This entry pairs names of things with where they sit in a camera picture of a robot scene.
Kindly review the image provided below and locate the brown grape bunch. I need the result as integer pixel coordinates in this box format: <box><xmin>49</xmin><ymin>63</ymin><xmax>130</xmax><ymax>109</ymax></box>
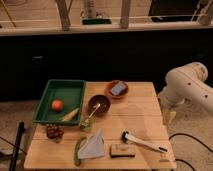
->
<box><xmin>46</xmin><ymin>125</ymin><xmax>64</xmax><ymax>140</ymax></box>

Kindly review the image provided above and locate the yellow corn cob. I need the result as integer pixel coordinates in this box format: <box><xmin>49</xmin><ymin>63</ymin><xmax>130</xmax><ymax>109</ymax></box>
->
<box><xmin>61</xmin><ymin>108</ymin><xmax>79</xmax><ymax>122</ymax></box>

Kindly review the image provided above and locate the dark brown bowl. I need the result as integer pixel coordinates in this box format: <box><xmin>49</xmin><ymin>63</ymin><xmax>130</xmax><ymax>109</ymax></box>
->
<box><xmin>87</xmin><ymin>94</ymin><xmax>111</xmax><ymax>117</ymax></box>

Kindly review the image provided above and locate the green base stand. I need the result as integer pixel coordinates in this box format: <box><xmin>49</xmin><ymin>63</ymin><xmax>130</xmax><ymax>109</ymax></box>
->
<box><xmin>82</xmin><ymin>18</ymin><xmax>112</xmax><ymax>25</ymax></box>

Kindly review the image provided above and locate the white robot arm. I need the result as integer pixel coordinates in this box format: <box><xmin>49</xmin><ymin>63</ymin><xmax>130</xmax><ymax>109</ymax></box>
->
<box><xmin>157</xmin><ymin>62</ymin><xmax>213</xmax><ymax>125</ymax></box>

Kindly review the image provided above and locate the orange bowl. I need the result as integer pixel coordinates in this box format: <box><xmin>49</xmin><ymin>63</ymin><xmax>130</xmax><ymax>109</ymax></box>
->
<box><xmin>105</xmin><ymin>80</ymin><xmax>129</xmax><ymax>99</ymax></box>

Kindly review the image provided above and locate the black cable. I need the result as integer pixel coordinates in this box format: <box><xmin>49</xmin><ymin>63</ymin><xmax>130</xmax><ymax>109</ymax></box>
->
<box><xmin>168</xmin><ymin>132</ymin><xmax>213</xmax><ymax>171</ymax></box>

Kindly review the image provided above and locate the wooden shelf frame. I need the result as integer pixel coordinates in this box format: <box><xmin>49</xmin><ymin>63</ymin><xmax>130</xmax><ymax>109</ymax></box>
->
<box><xmin>0</xmin><ymin>0</ymin><xmax>213</xmax><ymax>36</ymax></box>

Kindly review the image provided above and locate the green plastic tray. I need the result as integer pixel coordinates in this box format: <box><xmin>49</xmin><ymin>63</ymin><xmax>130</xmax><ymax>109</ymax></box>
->
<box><xmin>33</xmin><ymin>79</ymin><xmax>85</xmax><ymax>126</ymax></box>

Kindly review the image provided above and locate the wooden block eraser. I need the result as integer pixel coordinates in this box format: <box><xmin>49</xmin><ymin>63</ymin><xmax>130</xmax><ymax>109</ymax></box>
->
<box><xmin>109</xmin><ymin>144</ymin><xmax>135</xmax><ymax>158</ymax></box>

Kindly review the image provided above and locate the black pole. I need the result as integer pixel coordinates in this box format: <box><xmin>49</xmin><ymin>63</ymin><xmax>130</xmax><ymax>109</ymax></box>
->
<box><xmin>9</xmin><ymin>122</ymin><xmax>25</xmax><ymax>171</ymax></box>

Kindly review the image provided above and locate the grey folded cloth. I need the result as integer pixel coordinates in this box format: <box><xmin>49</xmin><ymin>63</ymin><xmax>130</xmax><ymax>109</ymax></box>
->
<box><xmin>77</xmin><ymin>129</ymin><xmax>105</xmax><ymax>159</ymax></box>

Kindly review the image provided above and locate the orange tomato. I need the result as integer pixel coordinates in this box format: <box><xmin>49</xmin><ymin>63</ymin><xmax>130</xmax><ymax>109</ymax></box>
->
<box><xmin>51</xmin><ymin>99</ymin><xmax>64</xmax><ymax>112</ymax></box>

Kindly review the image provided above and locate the metal spoon green handle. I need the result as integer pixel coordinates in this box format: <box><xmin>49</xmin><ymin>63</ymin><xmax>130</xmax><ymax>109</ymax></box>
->
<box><xmin>80</xmin><ymin>103</ymin><xmax>100</xmax><ymax>130</ymax></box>

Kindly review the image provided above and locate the blue sponge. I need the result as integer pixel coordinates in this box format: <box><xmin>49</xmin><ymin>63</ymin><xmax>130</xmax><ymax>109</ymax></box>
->
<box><xmin>110</xmin><ymin>82</ymin><xmax>126</xmax><ymax>95</ymax></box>

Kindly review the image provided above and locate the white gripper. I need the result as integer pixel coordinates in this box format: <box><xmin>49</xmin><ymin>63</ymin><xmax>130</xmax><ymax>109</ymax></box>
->
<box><xmin>157</xmin><ymin>87</ymin><xmax>181</xmax><ymax>125</ymax></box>

